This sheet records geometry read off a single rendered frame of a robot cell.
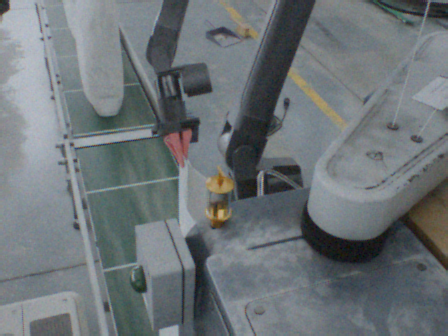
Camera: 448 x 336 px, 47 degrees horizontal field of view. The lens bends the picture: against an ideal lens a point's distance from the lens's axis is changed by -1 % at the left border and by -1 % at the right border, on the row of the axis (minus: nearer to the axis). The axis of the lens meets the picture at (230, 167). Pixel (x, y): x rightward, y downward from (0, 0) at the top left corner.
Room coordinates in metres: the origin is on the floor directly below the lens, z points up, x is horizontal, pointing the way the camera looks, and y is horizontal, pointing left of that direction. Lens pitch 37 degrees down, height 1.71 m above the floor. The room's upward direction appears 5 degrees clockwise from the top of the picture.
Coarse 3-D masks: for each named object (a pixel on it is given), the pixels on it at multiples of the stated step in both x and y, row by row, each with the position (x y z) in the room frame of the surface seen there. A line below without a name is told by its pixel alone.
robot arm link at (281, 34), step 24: (288, 0) 0.72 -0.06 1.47; (312, 0) 0.73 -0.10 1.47; (264, 24) 0.73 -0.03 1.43; (288, 24) 0.72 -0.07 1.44; (264, 48) 0.70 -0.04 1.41; (288, 48) 0.71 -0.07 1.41; (264, 72) 0.69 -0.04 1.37; (240, 96) 0.69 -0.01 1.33; (264, 96) 0.68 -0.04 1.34; (240, 120) 0.66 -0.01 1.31; (264, 120) 0.67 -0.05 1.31; (240, 144) 0.65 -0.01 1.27; (264, 144) 0.66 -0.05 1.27
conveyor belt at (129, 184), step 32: (96, 160) 1.76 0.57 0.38; (128, 160) 1.78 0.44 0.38; (160, 160) 1.80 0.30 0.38; (96, 192) 1.55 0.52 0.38; (128, 192) 1.57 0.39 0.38; (160, 192) 1.59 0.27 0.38; (96, 224) 1.38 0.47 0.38; (128, 224) 1.39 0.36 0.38; (128, 256) 1.23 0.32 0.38; (128, 288) 1.09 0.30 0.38; (128, 320) 0.97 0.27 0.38
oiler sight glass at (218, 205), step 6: (210, 192) 0.40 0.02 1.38; (210, 198) 0.40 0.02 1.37; (216, 198) 0.40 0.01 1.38; (222, 198) 0.40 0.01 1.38; (228, 198) 0.40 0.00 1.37; (210, 204) 0.40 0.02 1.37; (216, 204) 0.40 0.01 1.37; (222, 204) 0.40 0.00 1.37; (228, 204) 0.40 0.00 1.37; (210, 210) 0.40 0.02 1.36; (216, 210) 0.40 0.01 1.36; (222, 210) 0.40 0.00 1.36; (228, 210) 0.40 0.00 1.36; (210, 216) 0.40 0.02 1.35; (216, 216) 0.40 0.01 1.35; (222, 216) 0.40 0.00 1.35
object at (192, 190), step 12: (180, 168) 0.94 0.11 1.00; (192, 168) 0.88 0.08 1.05; (180, 180) 0.94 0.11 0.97; (192, 180) 0.88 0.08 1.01; (204, 180) 0.85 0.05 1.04; (180, 192) 0.94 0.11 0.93; (192, 192) 0.88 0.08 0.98; (204, 192) 0.85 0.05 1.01; (180, 204) 0.94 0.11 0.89; (192, 204) 0.88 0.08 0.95; (204, 204) 0.85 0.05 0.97; (180, 216) 0.94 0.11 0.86; (192, 216) 0.88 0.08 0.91; (180, 228) 0.90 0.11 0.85
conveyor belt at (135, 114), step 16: (48, 0) 3.60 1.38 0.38; (48, 16) 3.31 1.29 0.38; (64, 16) 3.33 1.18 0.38; (64, 32) 3.07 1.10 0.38; (64, 48) 2.83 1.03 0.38; (64, 64) 2.63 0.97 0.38; (128, 64) 2.69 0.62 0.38; (64, 80) 2.44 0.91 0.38; (80, 80) 2.46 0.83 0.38; (128, 80) 2.50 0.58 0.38; (80, 96) 2.29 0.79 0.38; (128, 96) 2.33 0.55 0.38; (144, 96) 2.34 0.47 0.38; (80, 112) 2.14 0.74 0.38; (96, 112) 2.15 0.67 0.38; (128, 112) 2.17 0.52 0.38; (144, 112) 2.18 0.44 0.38; (80, 128) 2.00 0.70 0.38; (96, 128) 2.01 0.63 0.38; (112, 128) 2.02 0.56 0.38; (128, 128) 2.03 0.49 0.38; (144, 128) 2.05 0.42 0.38
